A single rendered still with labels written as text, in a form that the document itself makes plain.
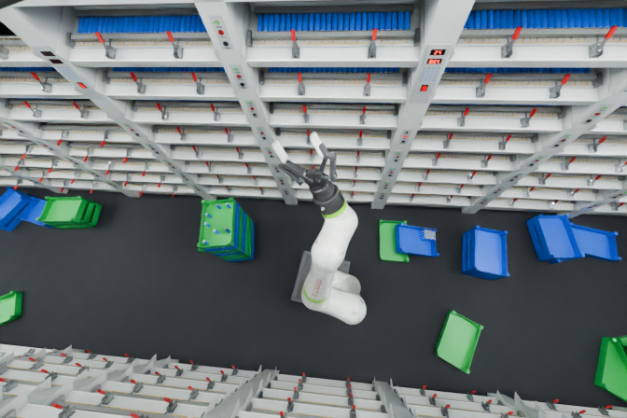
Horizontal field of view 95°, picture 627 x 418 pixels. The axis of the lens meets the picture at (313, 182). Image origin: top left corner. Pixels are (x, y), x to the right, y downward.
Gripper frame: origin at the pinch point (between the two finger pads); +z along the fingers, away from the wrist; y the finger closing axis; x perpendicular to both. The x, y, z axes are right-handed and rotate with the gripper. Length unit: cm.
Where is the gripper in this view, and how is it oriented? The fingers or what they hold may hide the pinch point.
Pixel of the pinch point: (294, 142)
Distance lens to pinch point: 82.0
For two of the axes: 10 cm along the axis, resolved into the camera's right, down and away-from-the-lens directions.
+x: -3.6, 6.9, -6.2
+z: -4.4, -7.2, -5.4
